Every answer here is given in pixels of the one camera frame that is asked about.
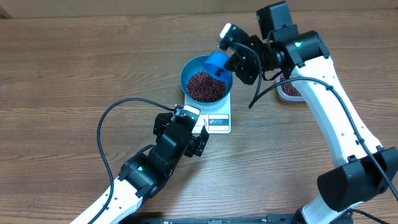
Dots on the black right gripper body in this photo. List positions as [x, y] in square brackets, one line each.
[248, 71]

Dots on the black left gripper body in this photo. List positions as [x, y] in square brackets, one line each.
[193, 147]

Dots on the blue plastic measuring scoop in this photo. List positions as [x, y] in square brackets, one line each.
[214, 66]

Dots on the teal metal bowl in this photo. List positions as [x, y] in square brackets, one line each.
[192, 67]

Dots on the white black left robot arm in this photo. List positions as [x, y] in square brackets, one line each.
[146, 173]

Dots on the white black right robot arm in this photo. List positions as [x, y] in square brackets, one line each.
[363, 168]

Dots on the white digital kitchen scale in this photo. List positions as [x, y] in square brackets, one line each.
[215, 116]

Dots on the red beans in bowl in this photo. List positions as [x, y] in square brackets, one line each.
[204, 88]

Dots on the clear container of red beans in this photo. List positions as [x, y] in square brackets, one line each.
[288, 93]

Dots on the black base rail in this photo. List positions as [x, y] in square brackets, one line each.
[269, 219]

